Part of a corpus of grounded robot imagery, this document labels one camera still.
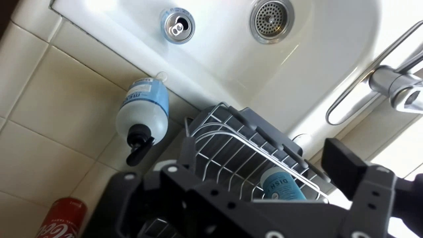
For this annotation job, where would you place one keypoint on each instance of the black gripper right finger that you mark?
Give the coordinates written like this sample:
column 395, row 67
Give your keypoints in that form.
column 375, row 193

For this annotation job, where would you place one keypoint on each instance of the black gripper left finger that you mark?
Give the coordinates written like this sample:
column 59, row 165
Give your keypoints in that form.
column 203, row 209

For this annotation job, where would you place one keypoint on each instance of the blue bottle in rack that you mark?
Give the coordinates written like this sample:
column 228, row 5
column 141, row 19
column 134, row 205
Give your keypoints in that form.
column 279, row 183

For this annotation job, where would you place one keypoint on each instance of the red cola can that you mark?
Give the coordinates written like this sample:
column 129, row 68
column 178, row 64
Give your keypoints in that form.
column 63, row 218

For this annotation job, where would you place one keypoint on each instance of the chrome sink faucet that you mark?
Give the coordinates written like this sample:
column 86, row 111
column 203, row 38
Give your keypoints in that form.
column 399, row 84

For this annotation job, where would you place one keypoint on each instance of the white double basin sink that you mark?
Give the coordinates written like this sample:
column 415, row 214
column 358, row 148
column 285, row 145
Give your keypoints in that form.
column 290, row 83

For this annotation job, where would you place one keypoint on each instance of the aluminium can in sink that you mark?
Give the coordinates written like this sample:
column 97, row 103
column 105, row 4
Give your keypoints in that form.
column 177, row 25

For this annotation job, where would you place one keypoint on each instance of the metal sink drain strainer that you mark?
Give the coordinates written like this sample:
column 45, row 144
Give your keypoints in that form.
column 271, row 19

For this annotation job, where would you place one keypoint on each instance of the grey wire dish rack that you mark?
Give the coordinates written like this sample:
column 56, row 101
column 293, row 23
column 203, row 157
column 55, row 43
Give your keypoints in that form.
column 238, row 149

